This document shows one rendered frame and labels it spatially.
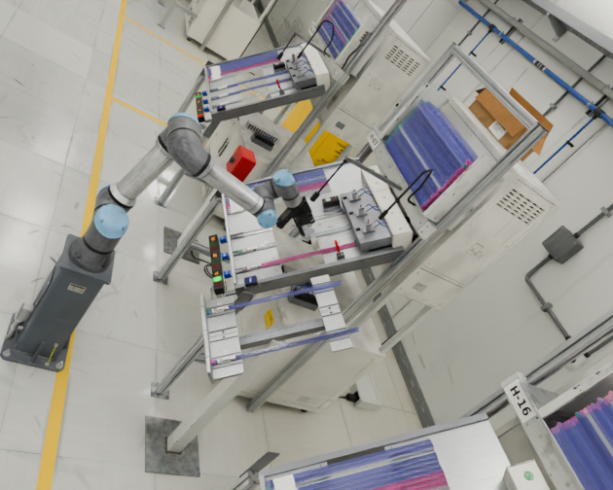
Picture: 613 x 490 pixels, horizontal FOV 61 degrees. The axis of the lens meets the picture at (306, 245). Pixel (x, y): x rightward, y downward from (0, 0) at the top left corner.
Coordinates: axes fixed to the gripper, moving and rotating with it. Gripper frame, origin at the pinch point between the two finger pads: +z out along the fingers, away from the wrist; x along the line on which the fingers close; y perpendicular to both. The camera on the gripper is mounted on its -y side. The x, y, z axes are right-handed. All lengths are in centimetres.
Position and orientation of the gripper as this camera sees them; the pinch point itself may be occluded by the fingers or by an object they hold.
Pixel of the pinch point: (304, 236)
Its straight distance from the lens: 226.8
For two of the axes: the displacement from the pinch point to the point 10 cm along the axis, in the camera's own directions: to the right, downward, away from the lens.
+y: 9.3, -3.5, -0.7
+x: -2.0, -6.7, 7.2
